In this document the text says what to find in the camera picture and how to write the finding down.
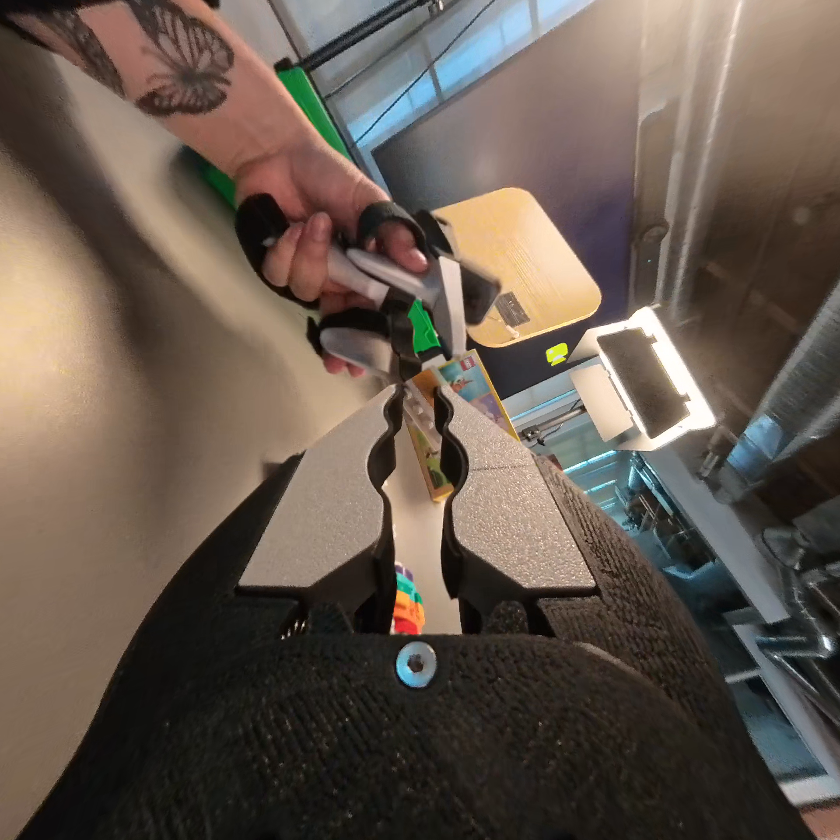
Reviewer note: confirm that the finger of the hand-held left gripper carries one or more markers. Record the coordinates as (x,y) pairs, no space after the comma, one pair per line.
(451,302)
(400,341)

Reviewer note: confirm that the white light panel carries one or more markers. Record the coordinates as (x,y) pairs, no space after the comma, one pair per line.
(643,387)

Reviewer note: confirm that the silver ventilation duct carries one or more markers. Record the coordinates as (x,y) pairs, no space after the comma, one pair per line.
(787,407)

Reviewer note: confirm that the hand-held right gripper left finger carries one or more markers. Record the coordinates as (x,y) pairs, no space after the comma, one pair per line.
(321,505)

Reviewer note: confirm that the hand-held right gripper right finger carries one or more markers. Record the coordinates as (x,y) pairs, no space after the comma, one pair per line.
(518,518)

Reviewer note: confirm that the rainbow lego build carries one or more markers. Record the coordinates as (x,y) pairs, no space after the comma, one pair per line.
(408,600)

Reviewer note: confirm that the white lego plate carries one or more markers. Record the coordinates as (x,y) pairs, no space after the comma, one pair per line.
(420,420)

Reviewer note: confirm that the person's left hand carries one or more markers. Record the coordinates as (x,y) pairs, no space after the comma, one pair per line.
(315,184)

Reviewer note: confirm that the green plastic bin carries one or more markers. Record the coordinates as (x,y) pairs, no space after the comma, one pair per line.
(308,111)

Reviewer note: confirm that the yellow-green sticker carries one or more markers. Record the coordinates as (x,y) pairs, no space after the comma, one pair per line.
(556,355)

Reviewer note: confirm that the person's left forearm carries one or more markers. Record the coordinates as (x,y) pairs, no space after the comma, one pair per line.
(164,65)

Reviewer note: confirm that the light wooden panel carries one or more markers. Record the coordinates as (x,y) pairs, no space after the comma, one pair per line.
(518,243)

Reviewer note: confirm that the colourful lego box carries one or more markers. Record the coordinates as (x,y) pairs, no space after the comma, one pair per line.
(472,387)

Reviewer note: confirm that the black pole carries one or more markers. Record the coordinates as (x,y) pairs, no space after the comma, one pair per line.
(374,34)

